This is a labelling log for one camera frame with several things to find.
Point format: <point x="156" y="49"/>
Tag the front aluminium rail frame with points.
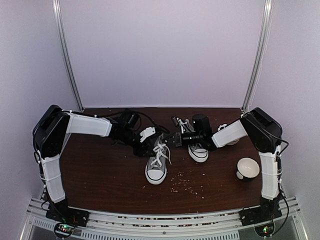
<point x="219" y="225"/>

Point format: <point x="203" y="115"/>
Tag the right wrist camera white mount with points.
<point x="184" y="125"/>

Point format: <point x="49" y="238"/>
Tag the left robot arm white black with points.
<point x="49" y="137"/>

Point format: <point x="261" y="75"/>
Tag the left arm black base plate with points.
<point x="71" y="216"/>

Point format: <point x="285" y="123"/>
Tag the grey sneaker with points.
<point x="156" y="168"/>
<point x="197" y="153"/>

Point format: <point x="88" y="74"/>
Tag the left aluminium frame post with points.
<point x="56" y="4"/>

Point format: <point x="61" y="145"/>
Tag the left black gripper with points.
<point x="143" y="148"/>

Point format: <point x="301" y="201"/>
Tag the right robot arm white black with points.
<point x="265" y="134"/>

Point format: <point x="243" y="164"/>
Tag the aluminium frame post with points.
<point x="261" y="47"/>
<point x="56" y="4"/>

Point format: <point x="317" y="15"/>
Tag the black and white bowl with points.
<point x="247" y="169"/>

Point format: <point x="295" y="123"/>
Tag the right aluminium frame post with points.
<point x="261" y="47"/>

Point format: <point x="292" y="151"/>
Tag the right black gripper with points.
<point x="178" y="140"/>

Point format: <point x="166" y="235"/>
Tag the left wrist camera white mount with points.
<point x="146" y="133"/>

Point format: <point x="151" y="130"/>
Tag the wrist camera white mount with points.
<point x="184" y="125"/>
<point x="146" y="133"/>

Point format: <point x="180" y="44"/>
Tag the white fluted ceramic bowl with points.
<point x="222" y="126"/>

